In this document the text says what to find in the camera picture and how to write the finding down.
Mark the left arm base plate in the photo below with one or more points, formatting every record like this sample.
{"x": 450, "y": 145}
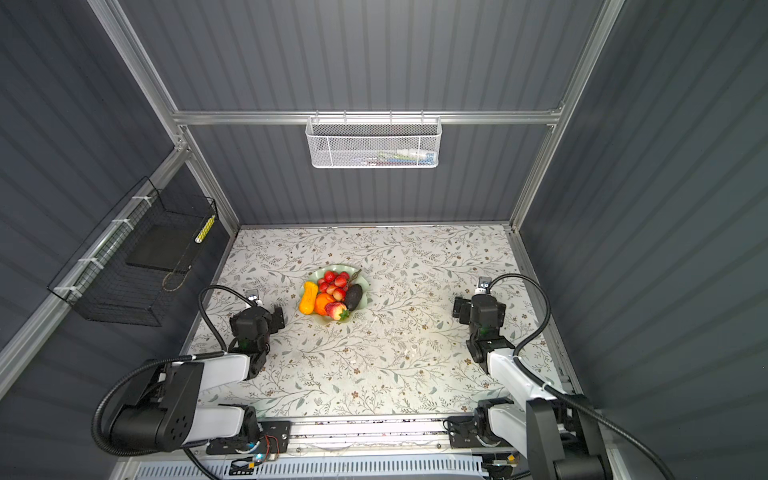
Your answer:
{"x": 270, "y": 437}

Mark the pens in white basket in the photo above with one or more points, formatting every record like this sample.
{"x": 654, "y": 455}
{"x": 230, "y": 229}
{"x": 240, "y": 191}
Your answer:
{"x": 407, "y": 157}

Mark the orange fake tangerine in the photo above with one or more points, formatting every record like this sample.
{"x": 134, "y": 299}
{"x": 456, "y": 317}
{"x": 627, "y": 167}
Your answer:
{"x": 321, "y": 302}

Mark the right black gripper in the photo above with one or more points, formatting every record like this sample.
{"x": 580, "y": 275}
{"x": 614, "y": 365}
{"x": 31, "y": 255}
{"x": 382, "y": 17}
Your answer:
{"x": 464, "y": 309}

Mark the red yellow fake mango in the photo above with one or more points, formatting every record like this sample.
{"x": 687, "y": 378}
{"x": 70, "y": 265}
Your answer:
{"x": 337, "y": 311}

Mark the white wire mesh basket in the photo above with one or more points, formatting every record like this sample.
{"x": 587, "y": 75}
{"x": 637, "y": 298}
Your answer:
{"x": 351, "y": 141}

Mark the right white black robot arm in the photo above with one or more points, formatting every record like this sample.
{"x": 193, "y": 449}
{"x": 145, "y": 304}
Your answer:
{"x": 555, "y": 440}

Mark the dark fake avocado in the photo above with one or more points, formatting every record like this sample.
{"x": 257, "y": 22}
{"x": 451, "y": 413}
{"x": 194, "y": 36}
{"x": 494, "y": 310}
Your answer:
{"x": 353, "y": 297}

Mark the floral patterned table mat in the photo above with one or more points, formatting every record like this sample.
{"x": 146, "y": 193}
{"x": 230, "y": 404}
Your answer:
{"x": 403, "y": 354}

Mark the yellow fake corn cob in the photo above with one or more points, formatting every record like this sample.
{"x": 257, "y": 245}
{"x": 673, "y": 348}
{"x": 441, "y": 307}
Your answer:
{"x": 307, "y": 302}

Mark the black wire basket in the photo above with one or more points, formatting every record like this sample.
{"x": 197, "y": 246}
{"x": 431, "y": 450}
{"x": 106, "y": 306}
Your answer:
{"x": 131, "y": 272}

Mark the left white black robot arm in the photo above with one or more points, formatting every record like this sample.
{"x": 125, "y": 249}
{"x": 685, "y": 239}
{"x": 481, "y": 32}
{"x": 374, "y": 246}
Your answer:
{"x": 157, "y": 409}

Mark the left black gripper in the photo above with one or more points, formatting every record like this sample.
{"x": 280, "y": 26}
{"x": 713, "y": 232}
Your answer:
{"x": 274, "y": 320}

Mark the red fake grape bunch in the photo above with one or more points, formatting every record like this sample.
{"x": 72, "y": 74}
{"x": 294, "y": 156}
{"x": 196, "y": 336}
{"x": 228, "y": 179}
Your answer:
{"x": 334, "y": 283}

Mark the green scalloped fruit bowl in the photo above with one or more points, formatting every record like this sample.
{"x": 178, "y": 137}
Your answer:
{"x": 355, "y": 278}

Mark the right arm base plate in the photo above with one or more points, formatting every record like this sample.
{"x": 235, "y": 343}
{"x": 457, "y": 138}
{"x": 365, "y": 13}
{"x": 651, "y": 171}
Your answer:
{"x": 463, "y": 433}

